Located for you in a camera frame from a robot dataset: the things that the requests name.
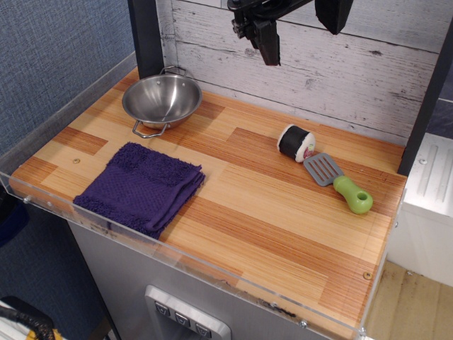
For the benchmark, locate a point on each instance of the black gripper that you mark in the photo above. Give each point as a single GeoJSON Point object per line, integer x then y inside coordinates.
{"type": "Point", "coordinates": [256, 20]}

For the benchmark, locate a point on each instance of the purple towel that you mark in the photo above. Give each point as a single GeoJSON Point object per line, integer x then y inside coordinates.
{"type": "Point", "coordinates": [142, 189]}

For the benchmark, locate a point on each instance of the plush sushi roll toy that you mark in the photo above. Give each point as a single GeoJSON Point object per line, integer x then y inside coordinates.
{"type": "Point", "coordinates": [296, 143]}

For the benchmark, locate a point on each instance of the white metal cabinet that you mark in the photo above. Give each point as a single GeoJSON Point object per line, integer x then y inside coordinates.
{"type": "Point", "coordinates": [422, 238]}

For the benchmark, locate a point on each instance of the silver dispenser button panel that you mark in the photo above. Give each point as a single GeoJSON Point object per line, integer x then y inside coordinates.
{"type": "Point", "coordinates": [176, 319]}

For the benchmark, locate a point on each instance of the clear acrylic table guard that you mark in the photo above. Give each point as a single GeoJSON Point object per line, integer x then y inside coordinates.
{"type": "Point", "coordinates": [261, 247]}

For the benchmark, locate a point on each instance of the grey spatula green handle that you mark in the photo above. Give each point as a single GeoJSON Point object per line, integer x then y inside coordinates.
{"type": "Point", "coordinates": [324, 170]}

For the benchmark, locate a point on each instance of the steel bowl with handles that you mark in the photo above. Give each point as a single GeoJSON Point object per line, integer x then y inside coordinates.
{"type": "Point", "coordinates": [161, 102]}

